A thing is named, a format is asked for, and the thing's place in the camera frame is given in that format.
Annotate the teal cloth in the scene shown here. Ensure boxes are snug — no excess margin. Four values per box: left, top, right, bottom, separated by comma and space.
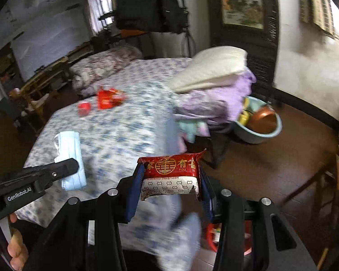
178, 120, 202, 143

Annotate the white quilted pillow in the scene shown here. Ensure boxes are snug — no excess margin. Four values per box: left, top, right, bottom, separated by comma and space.
168, 46, 248, 94

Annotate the striped curtain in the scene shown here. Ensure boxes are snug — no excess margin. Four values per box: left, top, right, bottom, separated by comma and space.
295, 0, 336, 39

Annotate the red plastic cup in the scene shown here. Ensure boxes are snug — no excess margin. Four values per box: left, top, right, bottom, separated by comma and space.
77, 101, 92, 118

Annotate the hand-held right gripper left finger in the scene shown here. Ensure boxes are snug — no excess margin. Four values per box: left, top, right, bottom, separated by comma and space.
25, 162, 146, 271

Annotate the blue face mask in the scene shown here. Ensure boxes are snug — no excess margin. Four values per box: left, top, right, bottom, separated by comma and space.
54, 131, 87, 192

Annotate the light blue plastic basin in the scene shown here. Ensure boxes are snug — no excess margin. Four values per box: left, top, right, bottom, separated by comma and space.
233, 96, 283, 145

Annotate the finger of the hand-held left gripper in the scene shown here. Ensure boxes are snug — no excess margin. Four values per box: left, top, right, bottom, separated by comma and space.
0, 158, 80, 195

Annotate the purple cloth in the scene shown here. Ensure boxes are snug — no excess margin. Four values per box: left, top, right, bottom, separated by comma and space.
174, 69, 257, 145

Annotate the red snack bag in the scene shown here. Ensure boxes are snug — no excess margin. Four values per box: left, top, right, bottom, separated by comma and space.
97, 84, 127, 110

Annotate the dark framed painting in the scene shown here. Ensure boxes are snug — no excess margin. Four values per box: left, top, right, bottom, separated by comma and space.
206, 0, 280, 86

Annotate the person's left hand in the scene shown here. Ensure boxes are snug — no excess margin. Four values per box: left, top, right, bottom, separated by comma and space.
7, 213, 29, 271

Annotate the window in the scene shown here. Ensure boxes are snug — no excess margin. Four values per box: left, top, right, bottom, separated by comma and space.
87, 0, 115, 35

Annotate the wooden chair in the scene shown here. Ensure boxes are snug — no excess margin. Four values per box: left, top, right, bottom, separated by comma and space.
282, 127, 339, 264
8, 58, 72, 125

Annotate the yellow container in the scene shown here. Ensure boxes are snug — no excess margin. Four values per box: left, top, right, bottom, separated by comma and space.
239, 97, 251, 126

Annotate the black hanging jacket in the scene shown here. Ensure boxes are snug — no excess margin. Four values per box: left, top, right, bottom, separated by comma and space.
114, 0, 187, 33

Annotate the black stand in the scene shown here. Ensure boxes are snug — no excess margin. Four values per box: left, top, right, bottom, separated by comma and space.
180, 4, 193, 59

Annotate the purple floral bed sheet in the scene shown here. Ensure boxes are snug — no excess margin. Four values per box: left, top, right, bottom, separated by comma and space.
102, 57, 194, 91

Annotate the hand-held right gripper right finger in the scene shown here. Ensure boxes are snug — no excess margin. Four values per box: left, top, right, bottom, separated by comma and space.
199, 169, 318, 271

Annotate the red tissue packet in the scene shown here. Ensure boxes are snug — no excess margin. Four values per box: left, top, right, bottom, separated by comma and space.
137, 149, 207, 201

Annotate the folded floral quilt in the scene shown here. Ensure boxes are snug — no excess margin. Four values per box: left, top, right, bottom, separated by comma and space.
70, 46, 143, 97

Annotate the copper bowl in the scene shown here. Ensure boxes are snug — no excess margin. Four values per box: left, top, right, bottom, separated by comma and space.
247, 107, 278, 135

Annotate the red plastic bucket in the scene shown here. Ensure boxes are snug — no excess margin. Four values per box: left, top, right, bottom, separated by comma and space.
205, 223, 224, 253

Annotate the dark stool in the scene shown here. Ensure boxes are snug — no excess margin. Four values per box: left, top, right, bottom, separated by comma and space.
198, 124, 235, 170

